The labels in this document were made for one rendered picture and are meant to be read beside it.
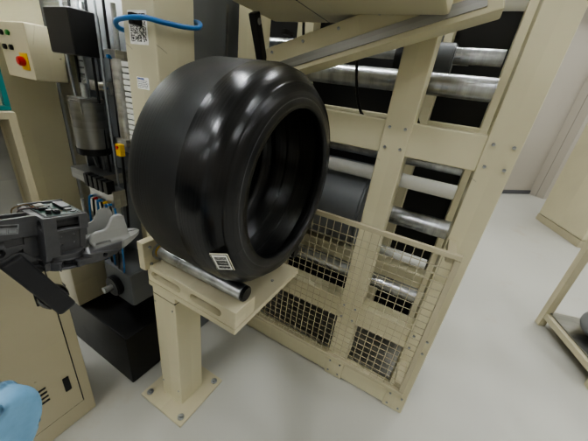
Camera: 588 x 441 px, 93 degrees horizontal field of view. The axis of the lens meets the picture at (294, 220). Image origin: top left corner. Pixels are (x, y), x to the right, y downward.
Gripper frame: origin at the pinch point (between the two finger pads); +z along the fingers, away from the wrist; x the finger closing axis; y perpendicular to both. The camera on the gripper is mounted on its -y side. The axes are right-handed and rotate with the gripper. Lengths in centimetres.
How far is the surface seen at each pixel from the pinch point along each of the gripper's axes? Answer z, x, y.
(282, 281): 50, -8, -28
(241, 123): 14.5, -10.1, 22.5
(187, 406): 44, 25, -108
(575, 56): 676, -185, 227
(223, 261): 13.5, -10.6, -5.7
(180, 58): 32, 27, 36
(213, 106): 12.5, -5.0, 24.6
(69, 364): 13, 59, -80
